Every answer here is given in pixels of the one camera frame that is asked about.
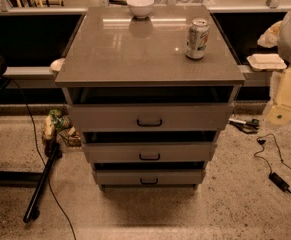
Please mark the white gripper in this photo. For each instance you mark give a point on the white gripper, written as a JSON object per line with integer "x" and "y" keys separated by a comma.
{"x": 279, "y": 111}

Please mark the grey drawer cabinet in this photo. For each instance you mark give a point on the grey drawer cabinet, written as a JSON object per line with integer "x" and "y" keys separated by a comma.
{"x": 116, "y": 59}

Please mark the basket of snack items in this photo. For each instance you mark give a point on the basket of snack items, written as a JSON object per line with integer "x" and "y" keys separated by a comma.
{"x": 58, "y": 124}

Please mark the black desk leg with caster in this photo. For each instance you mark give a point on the black desk leg with caster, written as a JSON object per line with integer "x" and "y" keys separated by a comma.
{"x": 32, "y": 211}

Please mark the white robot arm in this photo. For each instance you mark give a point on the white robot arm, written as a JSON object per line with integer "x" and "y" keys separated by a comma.
{"x": 279, "y": 35}

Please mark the grey drawer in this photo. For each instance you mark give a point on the grey drawer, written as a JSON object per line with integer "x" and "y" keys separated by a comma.
{"x": 159, "y": 152}
{"x": 142, "y": 177}
{"x": 157, "y": 117}

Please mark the white bowl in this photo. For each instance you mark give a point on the white bowl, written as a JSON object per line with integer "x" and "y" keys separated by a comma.
{"x": 140, "y": 8}

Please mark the white plate on ledge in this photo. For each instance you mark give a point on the white plate on ledge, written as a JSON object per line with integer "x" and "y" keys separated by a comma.
{"x": 57, "y": 64}

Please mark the soda can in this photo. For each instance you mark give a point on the soda can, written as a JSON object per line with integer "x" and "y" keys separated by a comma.
{"x": 197, "y": 38}

